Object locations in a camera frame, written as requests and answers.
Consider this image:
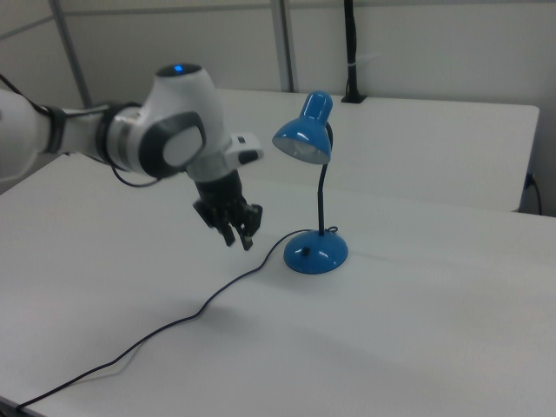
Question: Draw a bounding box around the black lamp power cable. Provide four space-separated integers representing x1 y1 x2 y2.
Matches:
16 225 341 412

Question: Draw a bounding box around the blue gooseneck desk lamp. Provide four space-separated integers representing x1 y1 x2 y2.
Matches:
272 89 350 275

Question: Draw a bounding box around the black clamped mounting pole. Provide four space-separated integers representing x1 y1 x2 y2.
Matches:
341 0 368 104

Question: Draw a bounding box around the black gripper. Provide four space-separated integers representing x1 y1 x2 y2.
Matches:
192 169 264 253

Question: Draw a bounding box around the black wall socket cable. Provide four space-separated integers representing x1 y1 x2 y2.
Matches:
526 172 544 216

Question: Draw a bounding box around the grey metal partition post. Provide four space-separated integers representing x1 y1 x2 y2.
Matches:
271 0 298 93

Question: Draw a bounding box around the white cable tie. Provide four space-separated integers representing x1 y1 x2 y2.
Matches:
347 53 380 69

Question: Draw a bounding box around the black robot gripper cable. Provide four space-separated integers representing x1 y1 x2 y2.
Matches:
0 72 162 189

